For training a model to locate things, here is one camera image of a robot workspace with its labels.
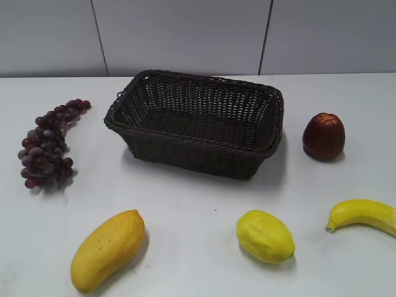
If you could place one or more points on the yellow lemon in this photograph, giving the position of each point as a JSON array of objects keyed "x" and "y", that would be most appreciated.
[{"x": 265, "y": 237}]

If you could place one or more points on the black woven basket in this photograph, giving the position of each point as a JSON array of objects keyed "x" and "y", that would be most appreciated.
[{"x": 206, "y": 124}]

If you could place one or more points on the red apple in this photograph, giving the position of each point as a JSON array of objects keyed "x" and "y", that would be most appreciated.
[{"x": 324, "y": 137}]

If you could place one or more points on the yellow mango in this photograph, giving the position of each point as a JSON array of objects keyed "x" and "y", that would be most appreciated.
[{"x": 109, "y": 248}]

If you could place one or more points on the purple grape bunch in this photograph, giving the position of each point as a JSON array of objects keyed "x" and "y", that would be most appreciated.
[{"x": 44, "y": 147}]

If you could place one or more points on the yellow banana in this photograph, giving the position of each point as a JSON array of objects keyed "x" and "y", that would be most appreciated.
[{"x": 364, "y": 212}]

